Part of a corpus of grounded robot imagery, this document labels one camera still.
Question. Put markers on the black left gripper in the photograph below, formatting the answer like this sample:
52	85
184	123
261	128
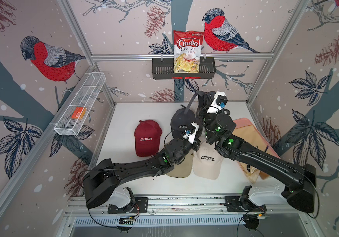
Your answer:
195	145

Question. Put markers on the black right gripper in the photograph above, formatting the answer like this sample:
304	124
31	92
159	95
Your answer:
203	113

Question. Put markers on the cream Colorado baseball cap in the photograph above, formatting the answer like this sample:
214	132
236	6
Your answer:
207	162

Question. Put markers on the khaki baseball cap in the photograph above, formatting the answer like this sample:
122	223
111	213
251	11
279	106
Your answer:
184	169

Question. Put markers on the dark grey baseball cap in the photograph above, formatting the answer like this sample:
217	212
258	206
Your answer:
180	121

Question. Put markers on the red baseball cap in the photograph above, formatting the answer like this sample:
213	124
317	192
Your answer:
147	138

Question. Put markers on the black baseball cap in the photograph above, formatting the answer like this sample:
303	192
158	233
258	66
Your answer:
202	97

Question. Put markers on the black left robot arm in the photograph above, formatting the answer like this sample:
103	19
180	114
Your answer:
100	182

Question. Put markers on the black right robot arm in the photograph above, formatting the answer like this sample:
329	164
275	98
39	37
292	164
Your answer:
300	181

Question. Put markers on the Chuba cassava chips bag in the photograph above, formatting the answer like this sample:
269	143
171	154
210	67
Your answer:
187	51

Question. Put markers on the orange box in basket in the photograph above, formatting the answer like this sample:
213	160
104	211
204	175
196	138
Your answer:
78	113

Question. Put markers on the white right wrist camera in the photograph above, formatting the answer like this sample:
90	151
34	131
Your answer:
218	104

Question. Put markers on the black wall basket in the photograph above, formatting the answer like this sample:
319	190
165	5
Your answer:
168	68

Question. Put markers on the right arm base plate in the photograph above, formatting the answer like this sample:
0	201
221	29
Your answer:
242	204

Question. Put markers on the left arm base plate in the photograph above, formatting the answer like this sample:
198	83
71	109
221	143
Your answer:
140	206

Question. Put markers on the white wire wall basket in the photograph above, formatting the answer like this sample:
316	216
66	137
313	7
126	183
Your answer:
85	97

